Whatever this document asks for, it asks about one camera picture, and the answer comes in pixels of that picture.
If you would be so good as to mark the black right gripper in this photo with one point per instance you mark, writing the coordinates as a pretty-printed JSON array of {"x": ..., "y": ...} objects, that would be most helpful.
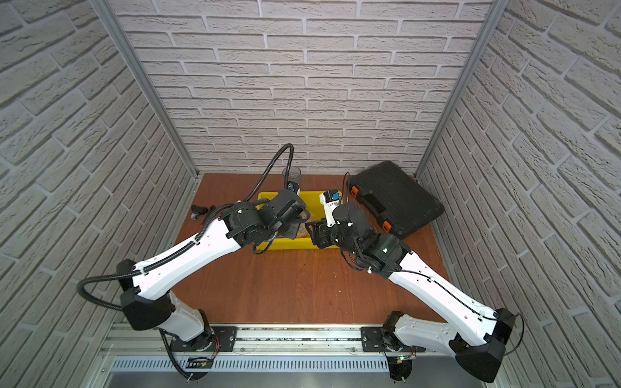
[{"x": 322, "y": 237}]

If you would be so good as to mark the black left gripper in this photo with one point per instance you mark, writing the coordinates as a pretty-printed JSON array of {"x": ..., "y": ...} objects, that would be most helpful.
[{"x": 305, "y": 217}]

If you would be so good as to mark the yellow plastic bin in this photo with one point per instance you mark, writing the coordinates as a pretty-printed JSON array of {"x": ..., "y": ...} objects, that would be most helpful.
[{"x": 312, "y": 200}]

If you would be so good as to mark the grey translucent plastic cup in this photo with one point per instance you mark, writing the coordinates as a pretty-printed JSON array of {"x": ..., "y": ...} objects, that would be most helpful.
[{"x": 292, "y": 174}]

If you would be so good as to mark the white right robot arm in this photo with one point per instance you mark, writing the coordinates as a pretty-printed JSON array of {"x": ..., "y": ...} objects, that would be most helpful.
[{"x": 474, "y": 334}]

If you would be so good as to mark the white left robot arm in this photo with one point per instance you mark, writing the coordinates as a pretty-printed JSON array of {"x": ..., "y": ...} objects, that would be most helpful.
[{"x": 142, "y": 291}]

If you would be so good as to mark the black plastic tool case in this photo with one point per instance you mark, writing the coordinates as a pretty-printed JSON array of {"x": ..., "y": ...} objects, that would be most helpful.
[{"x": 399, "y": 204}]

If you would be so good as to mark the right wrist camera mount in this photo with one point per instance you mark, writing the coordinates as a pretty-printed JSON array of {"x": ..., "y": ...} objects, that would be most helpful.
[{"x": 330, "y": 200}]

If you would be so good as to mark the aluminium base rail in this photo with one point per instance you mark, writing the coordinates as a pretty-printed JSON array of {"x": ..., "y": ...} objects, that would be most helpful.
[{"x": 259, "y": 348}]

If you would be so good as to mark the aluminium frame post right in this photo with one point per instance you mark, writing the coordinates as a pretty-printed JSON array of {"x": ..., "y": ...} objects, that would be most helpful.
[{"x": 487, "y": 30}]

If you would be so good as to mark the aluminium frame post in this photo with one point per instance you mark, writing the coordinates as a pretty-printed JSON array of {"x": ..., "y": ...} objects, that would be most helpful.
[
  {"x": 487, "y": 30},
  {"x": 112, "y": 24}
]

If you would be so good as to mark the aluminium frame post left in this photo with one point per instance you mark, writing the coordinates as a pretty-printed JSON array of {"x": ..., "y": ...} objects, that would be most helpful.
[{"x": 112, "y": 24}]

